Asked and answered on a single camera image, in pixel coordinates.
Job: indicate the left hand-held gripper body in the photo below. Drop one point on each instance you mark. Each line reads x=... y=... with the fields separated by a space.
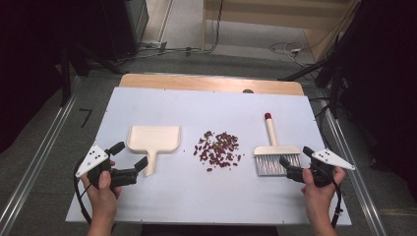
x=93 y=160

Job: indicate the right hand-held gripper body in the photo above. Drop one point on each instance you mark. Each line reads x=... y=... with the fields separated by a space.
x=331 y=158

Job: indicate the cream brush with red tip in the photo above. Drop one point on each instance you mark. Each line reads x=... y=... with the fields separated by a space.
x=277 y=154

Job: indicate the cream plastic dustpan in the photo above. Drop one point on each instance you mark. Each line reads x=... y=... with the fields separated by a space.
x=154 y=139

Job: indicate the pile of red beans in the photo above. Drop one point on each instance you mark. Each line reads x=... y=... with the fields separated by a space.
x=218 y=150

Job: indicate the person's left hand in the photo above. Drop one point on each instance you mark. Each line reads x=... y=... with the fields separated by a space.
x=103 y=196

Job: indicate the person's right hand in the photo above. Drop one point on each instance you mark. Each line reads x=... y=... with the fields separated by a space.
x=319 y=198

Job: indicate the white table board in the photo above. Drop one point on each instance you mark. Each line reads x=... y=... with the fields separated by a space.
x=196 y=196

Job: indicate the black metal stand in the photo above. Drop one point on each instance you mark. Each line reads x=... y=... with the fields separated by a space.
x=334 y=82

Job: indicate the black stand legs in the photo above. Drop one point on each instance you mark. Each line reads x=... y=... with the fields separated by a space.
x=67 y=75

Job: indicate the black curtain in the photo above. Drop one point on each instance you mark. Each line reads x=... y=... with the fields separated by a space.
x=387 y=82
x=29 y=49

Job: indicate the wooden table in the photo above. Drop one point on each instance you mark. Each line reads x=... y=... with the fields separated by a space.
x=196 y=83

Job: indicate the black cabinet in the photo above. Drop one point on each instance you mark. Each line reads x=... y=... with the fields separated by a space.
x=126 y=26

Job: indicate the light wooden furniture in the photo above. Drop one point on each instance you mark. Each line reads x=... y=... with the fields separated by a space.
x=278 y=16

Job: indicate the aluminium floor rail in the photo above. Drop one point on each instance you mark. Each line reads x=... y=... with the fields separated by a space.
x=39 y=157
x=357 y=183

